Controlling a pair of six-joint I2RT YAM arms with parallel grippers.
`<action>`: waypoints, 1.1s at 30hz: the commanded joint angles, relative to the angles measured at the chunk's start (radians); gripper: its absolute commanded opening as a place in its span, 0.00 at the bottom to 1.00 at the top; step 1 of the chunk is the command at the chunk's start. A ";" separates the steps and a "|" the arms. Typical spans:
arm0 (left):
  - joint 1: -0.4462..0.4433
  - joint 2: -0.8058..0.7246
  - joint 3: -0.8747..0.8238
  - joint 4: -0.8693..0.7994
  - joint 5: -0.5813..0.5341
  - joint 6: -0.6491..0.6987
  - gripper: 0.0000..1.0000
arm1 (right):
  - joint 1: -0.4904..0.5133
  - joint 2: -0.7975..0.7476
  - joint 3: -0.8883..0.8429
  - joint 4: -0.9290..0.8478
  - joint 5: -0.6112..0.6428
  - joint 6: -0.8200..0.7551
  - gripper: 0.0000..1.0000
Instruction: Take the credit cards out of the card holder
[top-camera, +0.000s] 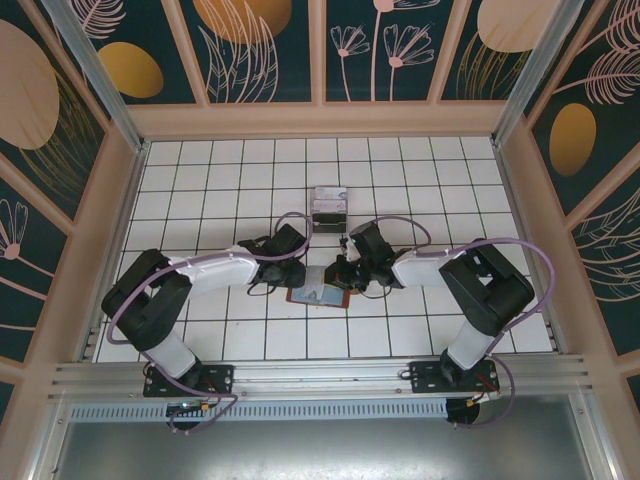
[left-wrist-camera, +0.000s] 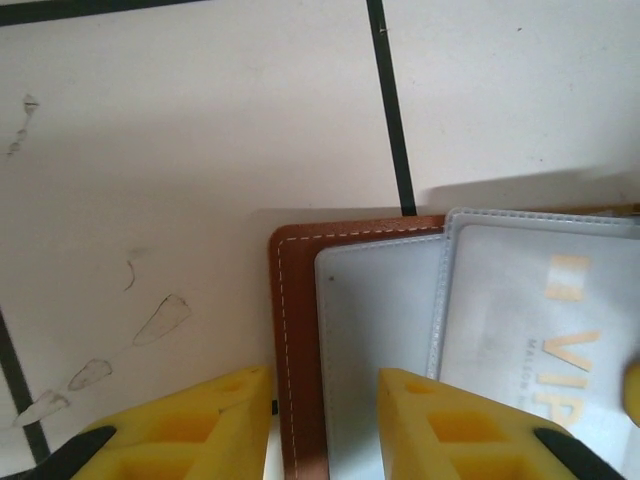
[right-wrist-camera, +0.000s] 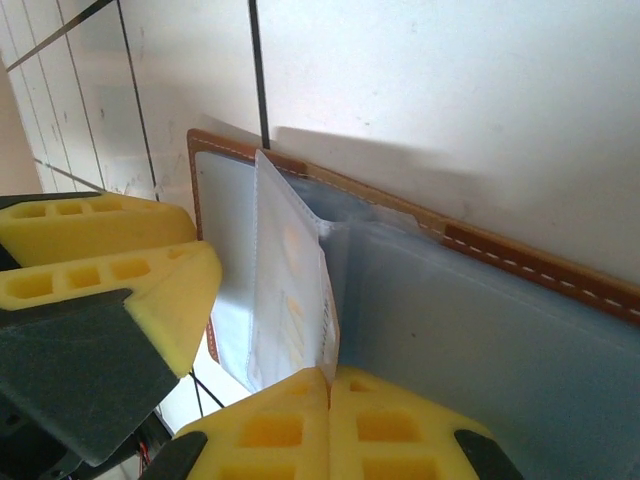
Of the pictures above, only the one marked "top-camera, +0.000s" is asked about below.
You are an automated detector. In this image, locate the white card grey print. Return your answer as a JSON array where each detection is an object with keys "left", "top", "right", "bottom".
[{"left": 301, "top": 266, "right": 327, "bottom": 297}]

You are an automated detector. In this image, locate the brown leather card holder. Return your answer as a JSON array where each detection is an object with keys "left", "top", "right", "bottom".
[{"left": 285, "top": 285, "right": 350, "bottom": 309}]

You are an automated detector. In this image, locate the clear acrylic card stand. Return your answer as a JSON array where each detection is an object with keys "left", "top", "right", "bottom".
[{"left": 310, "top": 185, "right": 350, "bottom": 236}]

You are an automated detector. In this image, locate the small electronics board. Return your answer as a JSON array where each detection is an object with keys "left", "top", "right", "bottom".
[{"left": 167, "top": 399, "right": 214, "bottom": 415}]

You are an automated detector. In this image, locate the grey metal panel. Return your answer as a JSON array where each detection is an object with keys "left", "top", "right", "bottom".
[{"left": 29, "top": 394, "right": 614, "bottom": 480}]

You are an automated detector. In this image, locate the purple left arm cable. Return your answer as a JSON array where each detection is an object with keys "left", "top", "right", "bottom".
[{"left": 107, "top": 211, "right": 314, "bottom": 435}]

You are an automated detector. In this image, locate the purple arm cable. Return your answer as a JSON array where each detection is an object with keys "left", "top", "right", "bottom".
[
  {"left": 107, "top": 211, "right": 314, "bottom": 435},
  {"left": 369, "top": 215, "right": 557, "bottom": 430}
]

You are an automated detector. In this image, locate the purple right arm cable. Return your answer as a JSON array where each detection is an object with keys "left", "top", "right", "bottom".
[{"left": 369, "top": 215, "right": 557, "bottom": 430}]

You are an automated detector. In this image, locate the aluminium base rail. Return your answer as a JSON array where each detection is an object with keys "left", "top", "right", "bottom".
[{"left": 48, "top": 353, "right": 599, "bottom": 401}]

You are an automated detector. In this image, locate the slotted grey cable duct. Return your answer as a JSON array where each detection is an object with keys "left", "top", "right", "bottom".
[{"left": 69, "top": 399, "right": 450, "bottom": 422}]

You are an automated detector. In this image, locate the aluminium frame post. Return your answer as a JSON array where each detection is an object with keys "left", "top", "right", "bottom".
[
  {"left": 41, "top": 0, "right": 151, "bottom": 152},
  {"left": 489, "top": 0, "right": 582, "bottom": 147}
]

